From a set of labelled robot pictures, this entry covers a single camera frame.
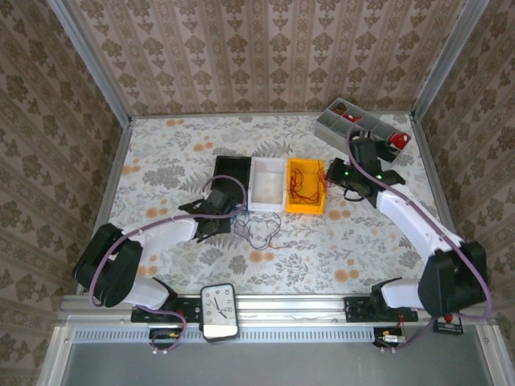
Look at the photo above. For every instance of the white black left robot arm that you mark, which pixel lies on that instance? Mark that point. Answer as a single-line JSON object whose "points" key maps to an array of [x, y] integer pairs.
{"points": [[161, 237]]}

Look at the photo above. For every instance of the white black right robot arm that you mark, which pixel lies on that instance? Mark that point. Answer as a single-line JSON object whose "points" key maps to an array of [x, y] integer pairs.
{"points": [[410, 221]]}

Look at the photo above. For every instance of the black item in tray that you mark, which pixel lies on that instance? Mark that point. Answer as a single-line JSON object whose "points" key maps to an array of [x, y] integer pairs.
{"points": [[387, 150]]}

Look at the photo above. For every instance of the white plastic bin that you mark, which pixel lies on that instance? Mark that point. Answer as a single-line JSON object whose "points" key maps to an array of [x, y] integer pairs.
{"points": [[265, 189]]}

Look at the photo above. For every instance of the yellow plastic bin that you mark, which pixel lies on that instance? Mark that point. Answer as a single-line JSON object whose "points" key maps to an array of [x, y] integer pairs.
{"points": [[306, 207]]}

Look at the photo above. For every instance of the grey compartment organizer tray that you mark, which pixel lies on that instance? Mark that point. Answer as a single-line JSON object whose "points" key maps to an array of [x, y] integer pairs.
{"points": [[334, 126]]}

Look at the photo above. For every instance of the black plastic bin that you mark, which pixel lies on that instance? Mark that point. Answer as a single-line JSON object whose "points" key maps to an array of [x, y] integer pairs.
{"points": [[233, 169]]}

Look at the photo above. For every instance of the large red white item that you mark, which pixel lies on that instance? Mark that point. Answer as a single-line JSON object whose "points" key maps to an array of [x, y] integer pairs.
{"points": [[399, 140]]}

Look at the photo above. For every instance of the small red white item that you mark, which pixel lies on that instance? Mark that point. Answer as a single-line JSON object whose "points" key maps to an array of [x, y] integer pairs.
{"points": [[353, 117]]}

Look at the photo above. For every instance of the brown item in tray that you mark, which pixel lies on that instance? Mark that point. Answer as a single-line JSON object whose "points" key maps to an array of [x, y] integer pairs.
{"points": [[340, 107]]}

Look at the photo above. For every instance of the black white analog clock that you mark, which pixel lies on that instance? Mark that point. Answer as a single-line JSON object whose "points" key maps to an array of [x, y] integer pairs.
{"points": [[219, 311]]}

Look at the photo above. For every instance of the black box with orange print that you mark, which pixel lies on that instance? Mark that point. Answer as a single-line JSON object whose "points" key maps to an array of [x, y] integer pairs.
{"points": [[448, 325]]}

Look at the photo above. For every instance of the aluminium table edge rail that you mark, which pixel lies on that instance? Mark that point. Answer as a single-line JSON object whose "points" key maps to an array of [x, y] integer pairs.
{"points": [[432, 177], [112, 177]]}

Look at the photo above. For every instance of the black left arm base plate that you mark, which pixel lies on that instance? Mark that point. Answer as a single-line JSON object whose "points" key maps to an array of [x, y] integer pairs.
{"points": [[189, 311]]}

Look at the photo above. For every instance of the aluminium mounting rail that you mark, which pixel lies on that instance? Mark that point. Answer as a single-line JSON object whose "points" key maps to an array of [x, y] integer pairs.
{"points": [[281, 309]]}

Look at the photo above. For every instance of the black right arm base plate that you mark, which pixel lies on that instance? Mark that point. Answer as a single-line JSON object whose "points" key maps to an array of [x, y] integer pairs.
{"points": [[358, 311]]}

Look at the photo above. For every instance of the aluminium frame post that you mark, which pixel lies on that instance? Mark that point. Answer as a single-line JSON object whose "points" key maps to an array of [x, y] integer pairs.
{"points": [[92, 68], [446, 56]]}

